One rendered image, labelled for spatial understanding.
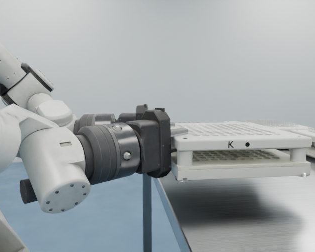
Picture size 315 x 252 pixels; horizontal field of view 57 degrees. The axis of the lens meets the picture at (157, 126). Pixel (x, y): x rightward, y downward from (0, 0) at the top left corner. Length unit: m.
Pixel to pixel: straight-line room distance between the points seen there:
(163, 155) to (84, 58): 3.93
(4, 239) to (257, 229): 0.53
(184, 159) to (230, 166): 0.08
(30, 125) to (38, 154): 0.04
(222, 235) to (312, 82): 4.93
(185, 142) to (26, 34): 4.18
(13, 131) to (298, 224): 0.42
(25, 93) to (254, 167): 0.63
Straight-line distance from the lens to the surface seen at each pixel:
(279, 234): 0.47
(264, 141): 0.54
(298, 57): 5.18
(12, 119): 0.37
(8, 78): 0.90
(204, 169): 0.51
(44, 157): 0.40
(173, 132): 0.53
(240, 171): 0.53
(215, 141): 0.51
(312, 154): 0.95
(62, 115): 0.65
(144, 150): 0.47
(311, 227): 0.51
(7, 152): 0.35
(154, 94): 4.36
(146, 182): 1.38
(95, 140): 0.42
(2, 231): 0.75
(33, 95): 0.89
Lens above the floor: 1.05
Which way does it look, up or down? 7 degrees down
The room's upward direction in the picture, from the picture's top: straight up
